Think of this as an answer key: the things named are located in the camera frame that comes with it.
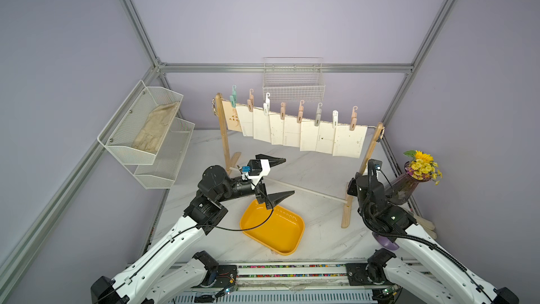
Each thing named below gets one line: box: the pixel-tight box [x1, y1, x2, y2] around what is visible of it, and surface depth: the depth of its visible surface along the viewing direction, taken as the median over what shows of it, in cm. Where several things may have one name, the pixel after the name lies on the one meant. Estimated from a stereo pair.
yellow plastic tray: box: [239, 199, 306, 256], surface depth 85 cm
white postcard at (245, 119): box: [235, 105, 254, 137], surface depth 73 cm
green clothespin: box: [229, 84, 237, 108], surface depth 69 cm
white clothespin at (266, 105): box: [262, 92, 271, 116], surface depth 67 cm
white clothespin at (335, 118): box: [331, 109, 339, 129], surface depth 63 cm
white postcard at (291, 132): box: [283, 116, 301, 148], surface depth 70 cm
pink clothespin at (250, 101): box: [247, 88, 254, 113], surface depth 69 cm
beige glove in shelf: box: [132, 101, 180, 155], surface depth 81 cm
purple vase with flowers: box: [387, 149, 443, 205], surface depth 78 cm
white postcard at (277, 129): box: [269, 114, 285, 145], surface depth 72 cm
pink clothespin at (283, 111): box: [280, 102, 286, 121], surface depth 67 cm
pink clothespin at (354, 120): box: [349, 105, 359, 131], surface depth 62 cm
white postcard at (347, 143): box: [332, 125, 368, 159], surface depth 67 cm
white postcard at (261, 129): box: [253, 108, 272, 143], surface depth 73 cm
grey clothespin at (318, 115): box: [314, 102, 323, 127], surface depth 64 cm
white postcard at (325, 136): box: [315, 122, 335, 155], surface depth 70 cm
